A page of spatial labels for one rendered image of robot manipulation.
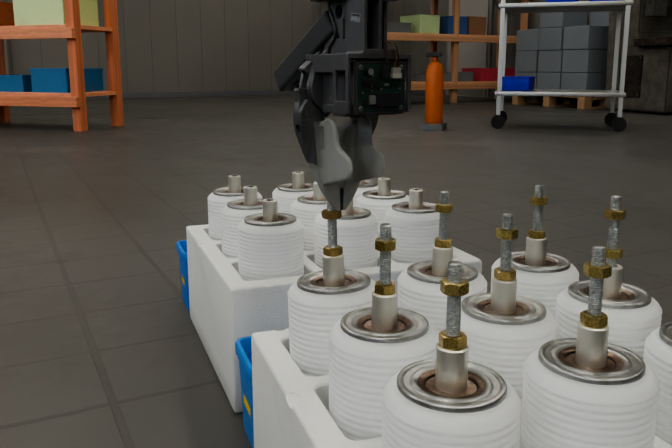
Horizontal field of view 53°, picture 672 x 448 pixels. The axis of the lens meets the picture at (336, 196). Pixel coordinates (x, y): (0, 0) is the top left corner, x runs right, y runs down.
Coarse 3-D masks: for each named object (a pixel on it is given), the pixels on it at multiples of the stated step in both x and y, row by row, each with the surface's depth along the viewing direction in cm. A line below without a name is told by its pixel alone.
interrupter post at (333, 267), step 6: (324, 258) 68; (330, 258) 68; (336, 258) 68; (342, 258) 68; (324, 264) 68; (330, 264) 68; (336, 264) 68; (342, 264) 68; (324, 270) 68; (330, 270) 68; (336, 270) 68; (342, 270) 68; (324, 276) 68; (330, 276) 68; (336, 276) 68; (342, 276) 68; (324, 282) 69; (330, 282) 68; (336, 282) 68; (342, 282) 69
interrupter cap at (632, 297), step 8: (584, 280) 69; (568, 288) 67; (576, 288) 67; (584, 288) 67; (624, 288) 67; (632, 288) 67; (640, 288) 66; (576, 296) 64; (584, 296) 65; (624, 296) 65; (632, 296) 65; (640, 296) 64; (648, 296) 64; (608, 304) 62; (616, 304) 62; (624, 304) 62; (632, 304) 62; (640, 304) 62; (648, 304) 63
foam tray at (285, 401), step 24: (264, 336) 74; (288, 336) 74; (264, 360) 69; (288, 360) 68; (264, 384) 69; (288, 384) 63; (312, 384) 63; (264, 408) 70; (288, 408) 60; (312, 408) 58; (264, 432) 71; (288, 432) 61; (312, 432) 54; (336, 432) 54
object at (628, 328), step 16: (560, 304) 66; (576, 304) 64; (656, 304) 64; (560, 320) 66; (576, 320) 63; (608, 320) 61; (624, 320) 61; (640, 320) 61; (656, 320) 63; (560, 336) 66; (576, 336) 64; (608, 336) 62; (624, 336) 61; (640, 336) 62; (640, 352) 62
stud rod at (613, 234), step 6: (612, 198) 64; (618, 198) 63; (612, 204) 64; (618, 204) 63; (618, 210) 64; (612, 222) 64; (618, 222) 64; (612, 228) 64; (618, 228) 64; (612, 234) 64; (618, 234) 64; (612, 240) 64; (618, 240) 64; (612, 246) 64; (606, 258) 65; (612, 264) 65
